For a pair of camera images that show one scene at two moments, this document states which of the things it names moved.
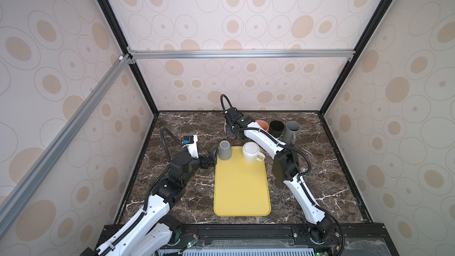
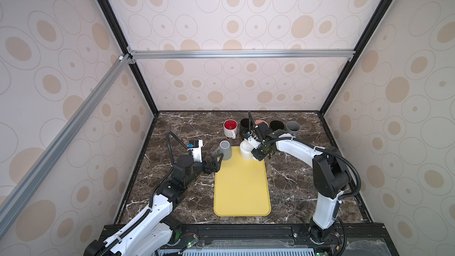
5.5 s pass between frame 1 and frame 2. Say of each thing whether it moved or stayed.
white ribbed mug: stayed
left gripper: moved
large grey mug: stayed
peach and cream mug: stayed
